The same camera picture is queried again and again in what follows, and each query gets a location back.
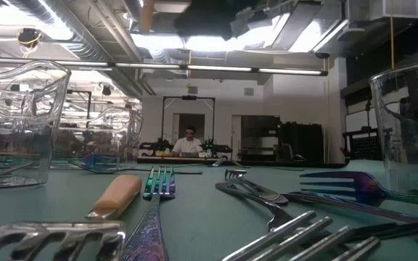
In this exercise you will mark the background black robot arm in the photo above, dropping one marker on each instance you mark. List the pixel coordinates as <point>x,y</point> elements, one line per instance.
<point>158,145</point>
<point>216,148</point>

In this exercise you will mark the long ceiling tube light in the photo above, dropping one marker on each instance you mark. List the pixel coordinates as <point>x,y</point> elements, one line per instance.
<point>216,68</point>

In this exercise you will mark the person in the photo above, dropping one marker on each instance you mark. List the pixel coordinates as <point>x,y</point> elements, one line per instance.
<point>187,145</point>

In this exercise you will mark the clear glass baking dish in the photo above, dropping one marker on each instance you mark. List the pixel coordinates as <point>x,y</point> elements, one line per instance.
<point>133,130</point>
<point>20,170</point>
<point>405,145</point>

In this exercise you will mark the background work table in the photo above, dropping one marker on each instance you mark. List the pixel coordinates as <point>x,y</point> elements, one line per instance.
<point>180,160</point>

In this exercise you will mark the black cabinet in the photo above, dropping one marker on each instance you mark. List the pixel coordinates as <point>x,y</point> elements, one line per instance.
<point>303,143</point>

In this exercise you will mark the whiteboard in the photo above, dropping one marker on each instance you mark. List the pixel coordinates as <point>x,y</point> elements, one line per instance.
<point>357,119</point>

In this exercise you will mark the black ceiling-mounted device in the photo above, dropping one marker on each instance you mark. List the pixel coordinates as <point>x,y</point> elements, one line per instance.
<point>29,36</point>

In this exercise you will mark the black rack cart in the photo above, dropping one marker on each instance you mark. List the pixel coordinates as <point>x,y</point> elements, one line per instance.
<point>366,146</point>

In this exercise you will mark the green table mat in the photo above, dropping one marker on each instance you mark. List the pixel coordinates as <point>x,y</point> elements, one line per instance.
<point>67,203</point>

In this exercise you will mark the silver flexible ceiling duct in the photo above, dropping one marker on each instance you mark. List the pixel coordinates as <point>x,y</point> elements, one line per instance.
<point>133,11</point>

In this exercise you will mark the background black rig frame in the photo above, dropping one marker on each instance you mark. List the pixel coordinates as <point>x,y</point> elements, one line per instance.
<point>189,97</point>

